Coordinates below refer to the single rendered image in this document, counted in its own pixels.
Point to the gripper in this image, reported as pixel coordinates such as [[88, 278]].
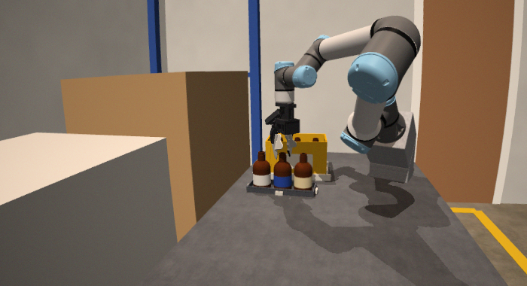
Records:
[[292, 126]]

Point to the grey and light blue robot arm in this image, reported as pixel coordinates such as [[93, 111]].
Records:
[[385, 56]]

